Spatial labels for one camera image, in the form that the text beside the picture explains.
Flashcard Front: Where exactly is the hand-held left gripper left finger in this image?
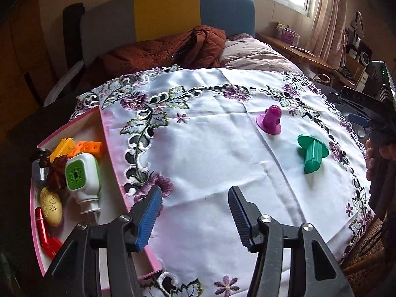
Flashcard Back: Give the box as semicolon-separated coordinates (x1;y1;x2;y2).
40;186;163;297

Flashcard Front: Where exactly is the yellow building block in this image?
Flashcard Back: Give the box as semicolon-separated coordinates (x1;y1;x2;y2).
49;138;76;162

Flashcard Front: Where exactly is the cardboard box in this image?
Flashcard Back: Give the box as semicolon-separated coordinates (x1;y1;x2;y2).
342;52;372;91

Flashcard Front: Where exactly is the purple perforated silicone cone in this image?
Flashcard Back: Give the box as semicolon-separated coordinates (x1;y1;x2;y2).
256;105;283;136

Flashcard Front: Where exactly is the yellow perforated oval case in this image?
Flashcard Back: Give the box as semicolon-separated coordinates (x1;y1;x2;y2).
39;186;64;227

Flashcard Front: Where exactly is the brown jacket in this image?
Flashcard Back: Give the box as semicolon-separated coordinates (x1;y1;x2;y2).
77;25;228;88

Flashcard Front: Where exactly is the green plastic spool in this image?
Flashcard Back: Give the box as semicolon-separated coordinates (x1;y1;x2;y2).
297;134;330;174

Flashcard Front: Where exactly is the black electronic device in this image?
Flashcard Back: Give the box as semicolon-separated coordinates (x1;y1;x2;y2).
370;60;396;102

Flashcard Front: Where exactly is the purple patterned box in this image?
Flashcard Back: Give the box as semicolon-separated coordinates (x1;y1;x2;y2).
276;22;301;47

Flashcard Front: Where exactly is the white and green plug-in device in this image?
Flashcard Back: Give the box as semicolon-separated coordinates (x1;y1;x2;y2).
64;154;103;215

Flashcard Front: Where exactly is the wooden bedside shelf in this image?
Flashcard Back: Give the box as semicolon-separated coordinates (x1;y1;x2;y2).
256;32;357;88

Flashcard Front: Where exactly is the white floral embroidered tablecloth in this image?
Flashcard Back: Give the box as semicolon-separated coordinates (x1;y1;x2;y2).
70;65;377;297

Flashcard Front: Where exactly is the multicoloured bed headboard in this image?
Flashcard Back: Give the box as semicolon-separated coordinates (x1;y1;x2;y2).
78;0;256;66

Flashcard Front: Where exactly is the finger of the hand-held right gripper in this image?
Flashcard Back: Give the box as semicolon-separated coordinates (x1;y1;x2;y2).
346;113;371;129

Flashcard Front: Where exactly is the pink box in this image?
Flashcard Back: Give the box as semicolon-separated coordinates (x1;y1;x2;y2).
29;105;163;289

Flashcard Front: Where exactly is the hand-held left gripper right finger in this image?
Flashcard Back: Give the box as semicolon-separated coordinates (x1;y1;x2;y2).
228;186;355;297

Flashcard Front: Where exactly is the orange building block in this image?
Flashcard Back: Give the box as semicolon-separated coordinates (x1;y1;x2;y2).
66;141;103;161

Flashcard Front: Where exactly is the person's right hand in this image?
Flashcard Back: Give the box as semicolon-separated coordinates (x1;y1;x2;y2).
365;138;396;181

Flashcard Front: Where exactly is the white curved plastic part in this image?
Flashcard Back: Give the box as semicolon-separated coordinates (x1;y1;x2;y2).
43;60;85;107

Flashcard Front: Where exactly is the dark brown toy figure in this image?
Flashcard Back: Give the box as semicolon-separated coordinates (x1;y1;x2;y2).
43;156;68;190

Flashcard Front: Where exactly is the red metal capsule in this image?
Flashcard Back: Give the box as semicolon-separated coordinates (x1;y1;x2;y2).
35;207;52;248

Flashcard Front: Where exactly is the beige quilt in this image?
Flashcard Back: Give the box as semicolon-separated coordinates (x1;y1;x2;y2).
219;34;305;75

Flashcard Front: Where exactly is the pink curtain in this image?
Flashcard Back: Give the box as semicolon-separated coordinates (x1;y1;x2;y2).
309;0;354;66

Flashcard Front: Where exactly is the white cable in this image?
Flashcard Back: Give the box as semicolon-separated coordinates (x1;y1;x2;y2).
312;73;332;85

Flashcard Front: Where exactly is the grey and black small bottle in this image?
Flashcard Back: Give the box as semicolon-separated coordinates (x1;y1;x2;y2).
31;148;52;182

